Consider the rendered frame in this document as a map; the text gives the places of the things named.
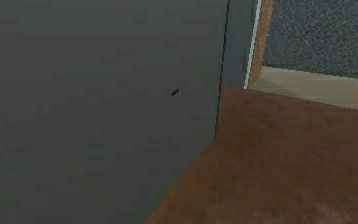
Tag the dark grey room door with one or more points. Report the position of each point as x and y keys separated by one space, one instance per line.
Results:
x=97 y=110

